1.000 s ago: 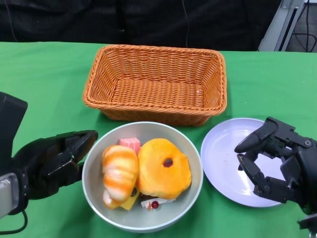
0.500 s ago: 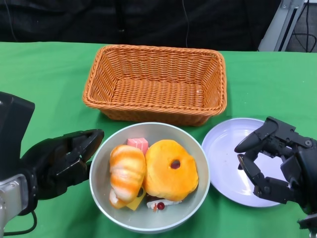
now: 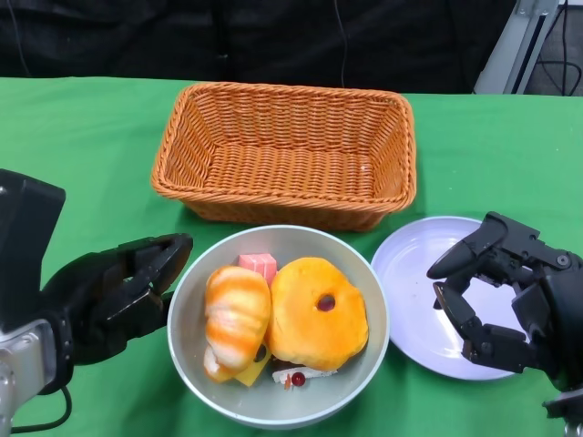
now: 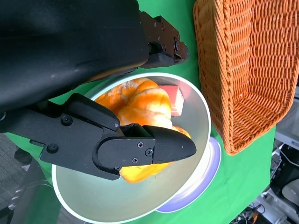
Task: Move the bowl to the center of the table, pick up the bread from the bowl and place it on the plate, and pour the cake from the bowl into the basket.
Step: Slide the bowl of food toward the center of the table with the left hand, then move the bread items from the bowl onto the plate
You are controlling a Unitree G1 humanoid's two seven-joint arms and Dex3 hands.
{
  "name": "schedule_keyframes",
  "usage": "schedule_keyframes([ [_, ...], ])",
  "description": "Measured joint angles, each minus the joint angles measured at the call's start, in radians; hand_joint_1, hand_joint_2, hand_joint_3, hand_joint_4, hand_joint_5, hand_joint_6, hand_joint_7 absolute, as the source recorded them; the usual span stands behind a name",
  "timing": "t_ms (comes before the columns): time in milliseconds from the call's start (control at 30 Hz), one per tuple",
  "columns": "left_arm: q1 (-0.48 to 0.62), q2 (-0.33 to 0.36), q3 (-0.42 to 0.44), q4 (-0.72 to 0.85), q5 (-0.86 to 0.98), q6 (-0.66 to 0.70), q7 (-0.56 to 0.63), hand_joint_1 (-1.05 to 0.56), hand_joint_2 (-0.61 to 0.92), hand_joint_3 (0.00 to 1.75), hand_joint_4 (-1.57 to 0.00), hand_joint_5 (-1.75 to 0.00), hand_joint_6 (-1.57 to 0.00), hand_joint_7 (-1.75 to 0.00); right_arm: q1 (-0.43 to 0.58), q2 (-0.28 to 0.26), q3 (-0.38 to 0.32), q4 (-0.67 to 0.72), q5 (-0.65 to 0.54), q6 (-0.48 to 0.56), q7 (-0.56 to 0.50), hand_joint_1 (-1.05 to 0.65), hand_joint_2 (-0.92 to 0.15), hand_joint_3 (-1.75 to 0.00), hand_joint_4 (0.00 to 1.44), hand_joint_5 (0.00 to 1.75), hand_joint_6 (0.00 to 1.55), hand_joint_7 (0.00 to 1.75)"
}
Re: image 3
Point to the yellow cake slice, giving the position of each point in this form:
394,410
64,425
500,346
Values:
252,371

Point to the grey round bowl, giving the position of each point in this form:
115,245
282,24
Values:
282,405

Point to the grey aluminium frame post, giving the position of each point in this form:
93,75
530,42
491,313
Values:
514,50

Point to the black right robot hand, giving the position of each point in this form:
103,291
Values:
551,309

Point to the green tablecloth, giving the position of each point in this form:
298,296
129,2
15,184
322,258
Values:
68,136

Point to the orange wicker basket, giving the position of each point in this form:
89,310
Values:
287,173

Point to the lavender round plate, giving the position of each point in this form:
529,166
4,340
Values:
410,318

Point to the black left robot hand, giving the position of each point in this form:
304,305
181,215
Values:
100,300

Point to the pink cake slice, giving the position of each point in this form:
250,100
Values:
257,264

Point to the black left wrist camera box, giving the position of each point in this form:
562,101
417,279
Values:
27,236

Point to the striped orange croissant bread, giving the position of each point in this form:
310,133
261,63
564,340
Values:
237,314

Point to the black backdrop curtain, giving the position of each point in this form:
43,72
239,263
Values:
114,36

